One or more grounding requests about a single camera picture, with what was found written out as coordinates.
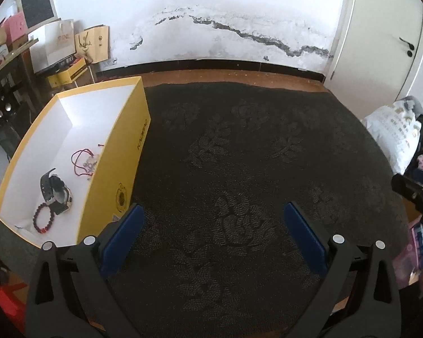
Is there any white printed plastic bag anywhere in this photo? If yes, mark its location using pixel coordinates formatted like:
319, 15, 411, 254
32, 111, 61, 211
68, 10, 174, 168
361, 96, 423, 175

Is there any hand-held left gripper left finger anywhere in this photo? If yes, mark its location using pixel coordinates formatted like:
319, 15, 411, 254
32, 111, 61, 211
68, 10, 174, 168
25, 202, 145, 338

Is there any black door handle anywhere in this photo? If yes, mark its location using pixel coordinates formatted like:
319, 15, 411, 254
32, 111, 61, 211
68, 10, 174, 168
399, 37, 416, 58

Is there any black wrist watch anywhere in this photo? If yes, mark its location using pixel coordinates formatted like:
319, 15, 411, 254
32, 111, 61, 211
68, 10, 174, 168
39, 168, 74, 215

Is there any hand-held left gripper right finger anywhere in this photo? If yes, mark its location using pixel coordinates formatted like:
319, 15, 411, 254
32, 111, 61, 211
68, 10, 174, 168
284, 201, 402, 338

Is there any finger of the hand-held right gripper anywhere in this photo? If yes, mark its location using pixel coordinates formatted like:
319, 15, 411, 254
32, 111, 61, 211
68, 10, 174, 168
391, 173, 423, 205

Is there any black patterned table mat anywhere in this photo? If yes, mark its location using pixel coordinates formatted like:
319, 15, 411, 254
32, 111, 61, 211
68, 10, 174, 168
0, 82, 409, 338

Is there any white door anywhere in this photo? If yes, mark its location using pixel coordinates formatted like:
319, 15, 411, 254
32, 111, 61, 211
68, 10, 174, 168
324, 0, 423, 104

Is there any pink box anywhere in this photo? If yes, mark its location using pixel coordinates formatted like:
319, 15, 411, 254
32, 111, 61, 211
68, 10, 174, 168
3, 11, 30, 46

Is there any black speaker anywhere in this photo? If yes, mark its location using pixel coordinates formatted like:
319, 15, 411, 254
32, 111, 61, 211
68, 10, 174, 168
0, 90, 22, 122

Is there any black computer tower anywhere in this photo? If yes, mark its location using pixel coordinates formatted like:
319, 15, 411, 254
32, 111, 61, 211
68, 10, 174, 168
0, 120, 25, 159

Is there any glass desk with black frame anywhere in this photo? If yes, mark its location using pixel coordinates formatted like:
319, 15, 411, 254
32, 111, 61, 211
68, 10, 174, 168
0, 37, 43, 113

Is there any pink patterned package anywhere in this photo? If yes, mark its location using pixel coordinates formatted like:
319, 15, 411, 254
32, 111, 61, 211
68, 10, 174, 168
391, 215, 423, 289

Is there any yellow cardboard box white inside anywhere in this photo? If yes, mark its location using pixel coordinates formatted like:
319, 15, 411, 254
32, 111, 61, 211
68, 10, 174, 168
0, 76, 151, 249

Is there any brown paper bag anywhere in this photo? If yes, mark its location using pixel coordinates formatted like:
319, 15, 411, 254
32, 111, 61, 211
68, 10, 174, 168
74, 25, 111, 65

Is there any red cord necklace silver pendant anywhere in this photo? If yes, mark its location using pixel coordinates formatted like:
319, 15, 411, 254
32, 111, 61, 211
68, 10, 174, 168
70, 143, 104, 182

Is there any yellow and black carton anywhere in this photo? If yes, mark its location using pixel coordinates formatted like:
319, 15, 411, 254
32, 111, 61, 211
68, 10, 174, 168
47, 58, 89, 90

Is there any red object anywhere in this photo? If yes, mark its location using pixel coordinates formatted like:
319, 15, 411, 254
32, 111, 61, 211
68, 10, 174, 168
0, 282, 25, 328

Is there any dark red bead bracelet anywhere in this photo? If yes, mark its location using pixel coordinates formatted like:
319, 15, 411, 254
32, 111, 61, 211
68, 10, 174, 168
33, 202, 55, 235

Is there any white framed black board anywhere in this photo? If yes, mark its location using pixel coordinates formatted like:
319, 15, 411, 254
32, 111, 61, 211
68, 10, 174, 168
15, 0, 59, 30

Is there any white paper bag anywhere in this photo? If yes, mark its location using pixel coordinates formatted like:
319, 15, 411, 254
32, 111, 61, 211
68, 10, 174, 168
29, 19, 74, 74

